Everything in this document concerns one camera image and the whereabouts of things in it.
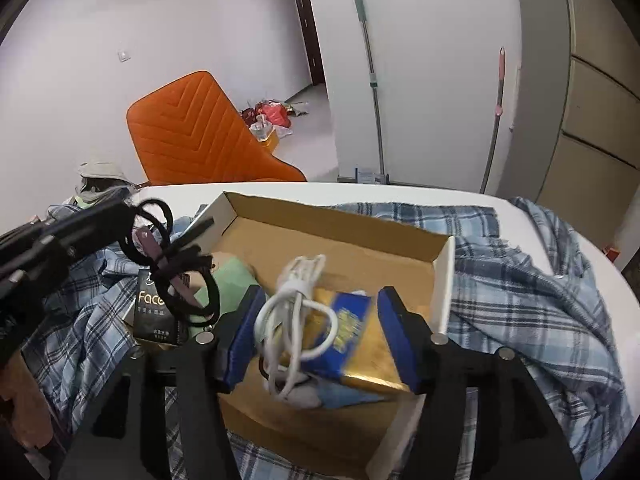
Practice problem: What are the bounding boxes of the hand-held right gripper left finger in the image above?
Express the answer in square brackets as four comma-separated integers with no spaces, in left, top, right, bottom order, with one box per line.
[57,285,268,480]

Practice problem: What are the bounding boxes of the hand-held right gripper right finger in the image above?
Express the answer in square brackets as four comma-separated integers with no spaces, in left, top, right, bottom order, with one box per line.
[376,287,583,480]

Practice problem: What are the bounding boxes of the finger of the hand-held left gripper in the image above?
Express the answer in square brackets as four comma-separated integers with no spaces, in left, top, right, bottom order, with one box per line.
[149,249,215,282]
[166,216,217,257]

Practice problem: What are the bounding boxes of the mauve hair clip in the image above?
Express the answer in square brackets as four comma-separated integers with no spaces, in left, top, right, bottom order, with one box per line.
[136,229,197,306]

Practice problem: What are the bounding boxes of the black hair ties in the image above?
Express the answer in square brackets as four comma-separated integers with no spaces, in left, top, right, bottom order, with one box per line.
[117,199,221,326]

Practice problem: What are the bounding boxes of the gold and blue packet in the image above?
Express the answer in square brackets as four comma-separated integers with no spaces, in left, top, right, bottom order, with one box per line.
[277,287,408,393]

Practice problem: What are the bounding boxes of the green snap pouch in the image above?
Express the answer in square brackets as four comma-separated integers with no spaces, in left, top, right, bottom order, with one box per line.
[192,255,261,313]

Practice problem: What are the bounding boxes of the white charging cable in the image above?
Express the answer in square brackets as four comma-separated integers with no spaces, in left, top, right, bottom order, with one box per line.
[255,255,341,403]

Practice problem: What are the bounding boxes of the cardboard box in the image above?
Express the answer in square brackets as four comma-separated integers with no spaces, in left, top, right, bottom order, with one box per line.
[135,191,456,480]

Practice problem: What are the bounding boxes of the person's left forearm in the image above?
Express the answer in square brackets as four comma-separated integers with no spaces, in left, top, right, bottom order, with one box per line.
[0,352,57,453]

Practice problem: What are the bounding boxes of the black sachet packet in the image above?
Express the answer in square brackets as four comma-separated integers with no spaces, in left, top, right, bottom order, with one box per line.
[124,269,188,348]

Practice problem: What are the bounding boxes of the blue tissue pack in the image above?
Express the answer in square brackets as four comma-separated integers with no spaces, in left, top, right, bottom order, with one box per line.
[295,377,396,409]

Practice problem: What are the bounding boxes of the grey bucket hat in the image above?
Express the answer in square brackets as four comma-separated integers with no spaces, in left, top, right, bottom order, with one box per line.
[75,161,133,196]

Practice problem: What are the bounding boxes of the orange chair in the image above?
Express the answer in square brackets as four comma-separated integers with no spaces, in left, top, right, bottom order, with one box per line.
[126,71,307,187]

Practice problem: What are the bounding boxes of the blue plaid cloth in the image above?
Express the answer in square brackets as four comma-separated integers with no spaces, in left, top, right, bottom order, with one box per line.
[20,197,638,480]

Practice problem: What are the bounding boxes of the red plastic bag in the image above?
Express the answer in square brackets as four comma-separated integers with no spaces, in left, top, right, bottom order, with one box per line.
[241,101,292,127]

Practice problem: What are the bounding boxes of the dark brown door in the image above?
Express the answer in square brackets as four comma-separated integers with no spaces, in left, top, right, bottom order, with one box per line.
[289,0,327,86]

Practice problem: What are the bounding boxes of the pink handled mop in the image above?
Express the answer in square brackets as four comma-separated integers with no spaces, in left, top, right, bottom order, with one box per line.
[480,47,506,194]

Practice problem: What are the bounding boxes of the grey mop handle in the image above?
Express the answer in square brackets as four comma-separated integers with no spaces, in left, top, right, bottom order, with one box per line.
[337,0,388,184]

